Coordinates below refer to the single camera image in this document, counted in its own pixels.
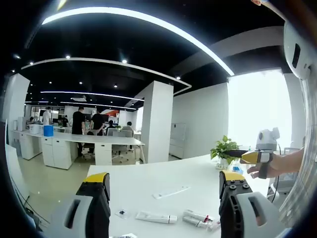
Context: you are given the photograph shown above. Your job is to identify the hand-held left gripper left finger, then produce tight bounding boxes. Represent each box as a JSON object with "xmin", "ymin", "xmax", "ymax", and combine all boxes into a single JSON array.
[{"xmin": 51, "ymin": 173, "xmax": 111, "ymax": 238}]

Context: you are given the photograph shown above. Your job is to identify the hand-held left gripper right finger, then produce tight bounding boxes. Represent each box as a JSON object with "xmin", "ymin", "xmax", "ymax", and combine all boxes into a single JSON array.
[{"xmin": 219, "ymin": 170, "xmax": 295, "ymax": 238}]

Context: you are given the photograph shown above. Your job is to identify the clear-capped white tubes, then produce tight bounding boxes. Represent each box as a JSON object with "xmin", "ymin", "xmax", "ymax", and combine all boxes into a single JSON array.
[{"xmin": 135, "ymin": 211, "xmax": 178, "ymax": 225}]

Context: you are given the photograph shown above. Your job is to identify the tall white skincare tube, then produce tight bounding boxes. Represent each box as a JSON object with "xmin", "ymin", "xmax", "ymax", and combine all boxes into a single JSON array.
[{"xmin": 152, "ymin": 185, "xmax": 192, "ymax": 200}]

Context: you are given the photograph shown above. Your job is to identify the person's right hand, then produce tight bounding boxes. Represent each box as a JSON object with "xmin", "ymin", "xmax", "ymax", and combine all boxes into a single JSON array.
[{"xmin": 247, "ymin": 153, "xmax": 276, "ymax": 179}]

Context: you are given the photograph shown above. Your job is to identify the green potted plant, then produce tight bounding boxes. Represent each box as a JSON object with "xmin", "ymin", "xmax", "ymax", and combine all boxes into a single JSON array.
[{"xmin": 210, "ymin": 135, "xmax": 243, "ymax": 172}]

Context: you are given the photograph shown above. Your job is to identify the white office chair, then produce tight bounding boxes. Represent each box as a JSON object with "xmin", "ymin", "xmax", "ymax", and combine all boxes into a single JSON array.
[{"xmin": 108, "ymin": 129, "xmax": 136, "ymax": 159}]

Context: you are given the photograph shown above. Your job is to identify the white office desk row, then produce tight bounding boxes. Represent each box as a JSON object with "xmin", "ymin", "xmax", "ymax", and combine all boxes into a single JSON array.
[{"xmin": 11, "ymin": 129, "xmax": 146, "ymax": 171}]

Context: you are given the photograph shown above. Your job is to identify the white cabinet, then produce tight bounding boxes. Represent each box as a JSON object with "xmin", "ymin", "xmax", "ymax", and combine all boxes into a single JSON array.
[{"xmin": 169, "ymin": 122, "xmax": 187, "ymax": 159}]

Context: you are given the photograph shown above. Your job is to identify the white box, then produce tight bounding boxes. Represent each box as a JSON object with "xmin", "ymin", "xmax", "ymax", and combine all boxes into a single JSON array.
[{"xmin": 28, "ymin": 123, "xmax": 44, "ymax": 135}]

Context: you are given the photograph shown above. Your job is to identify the white appliance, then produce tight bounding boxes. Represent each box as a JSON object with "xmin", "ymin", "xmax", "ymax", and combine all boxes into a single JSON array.
[{"xmin": 13, "ymin": 116, "xmax": 27, "ymax": 132}]

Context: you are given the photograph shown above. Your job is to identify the long ceiling strip light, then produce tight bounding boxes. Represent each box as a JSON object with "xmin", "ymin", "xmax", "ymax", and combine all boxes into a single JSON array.
[{"xmin": 41, "ymin": 6, "xmax": 235, "ymax": 76}]

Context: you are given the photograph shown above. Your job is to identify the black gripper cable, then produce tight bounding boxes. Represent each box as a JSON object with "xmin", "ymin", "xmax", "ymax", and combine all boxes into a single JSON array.
[{"xmin": 271, "ymin": 143, "xmax": 282, "ymax": 203}]

